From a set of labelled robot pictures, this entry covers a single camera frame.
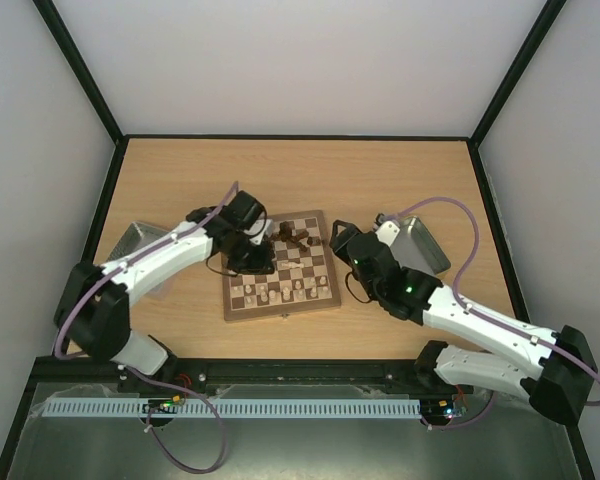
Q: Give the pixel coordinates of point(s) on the lying white chess piece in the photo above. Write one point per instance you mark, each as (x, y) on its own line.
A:
(290, 265)

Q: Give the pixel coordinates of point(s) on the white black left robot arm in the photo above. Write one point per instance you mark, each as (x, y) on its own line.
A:
(94, 309)

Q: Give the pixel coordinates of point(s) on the wooden folding chess board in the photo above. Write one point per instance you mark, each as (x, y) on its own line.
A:
(286, 292)

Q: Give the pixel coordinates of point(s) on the right metal tray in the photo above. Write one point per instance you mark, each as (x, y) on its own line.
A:
(416, 248)

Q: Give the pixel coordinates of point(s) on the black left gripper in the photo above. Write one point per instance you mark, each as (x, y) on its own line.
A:
(261, 266)

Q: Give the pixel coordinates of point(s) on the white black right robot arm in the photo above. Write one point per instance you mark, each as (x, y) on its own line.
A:
(553, 371)

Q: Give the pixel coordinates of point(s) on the black cage frame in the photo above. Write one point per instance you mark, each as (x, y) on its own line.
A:
(56, 26)

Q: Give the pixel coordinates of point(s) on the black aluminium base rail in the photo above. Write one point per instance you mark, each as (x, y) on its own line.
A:
(209, 375)

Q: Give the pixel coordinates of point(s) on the pile of dark chess pieces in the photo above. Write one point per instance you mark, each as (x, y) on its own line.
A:
(300, 239)

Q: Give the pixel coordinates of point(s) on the left metal tray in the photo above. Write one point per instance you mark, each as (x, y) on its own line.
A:
(137, 236)

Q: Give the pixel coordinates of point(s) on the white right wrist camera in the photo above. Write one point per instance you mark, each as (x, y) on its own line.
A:
(386, 229)

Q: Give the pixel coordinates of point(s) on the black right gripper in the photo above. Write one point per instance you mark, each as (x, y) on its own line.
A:
(343, 239)

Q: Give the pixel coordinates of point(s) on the light blue slotted cable duct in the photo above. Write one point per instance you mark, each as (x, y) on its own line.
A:
(400, 409)

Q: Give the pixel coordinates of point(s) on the metal tray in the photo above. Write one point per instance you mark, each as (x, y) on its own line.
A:
(137, 236)
(416, 248)

